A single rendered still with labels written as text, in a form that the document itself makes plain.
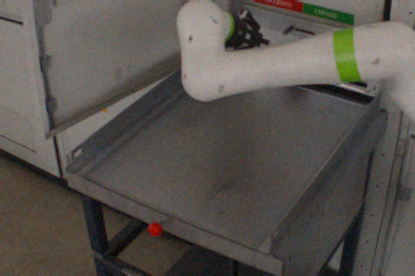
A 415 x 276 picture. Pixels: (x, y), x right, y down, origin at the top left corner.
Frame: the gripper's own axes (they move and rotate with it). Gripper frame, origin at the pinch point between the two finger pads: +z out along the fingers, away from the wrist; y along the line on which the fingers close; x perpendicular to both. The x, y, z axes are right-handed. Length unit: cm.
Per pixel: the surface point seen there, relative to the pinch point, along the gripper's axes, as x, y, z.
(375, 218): 38, 44, 39
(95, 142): -22, 36, -33
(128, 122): -22.0, 30.4, -20.2
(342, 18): 17.8, -12.6, 11.2
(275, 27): -3.0, -5.4, 15.1
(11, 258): -91, 109, 18
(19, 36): -116, 20, 23
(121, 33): -36.2, 7.9, -14.2
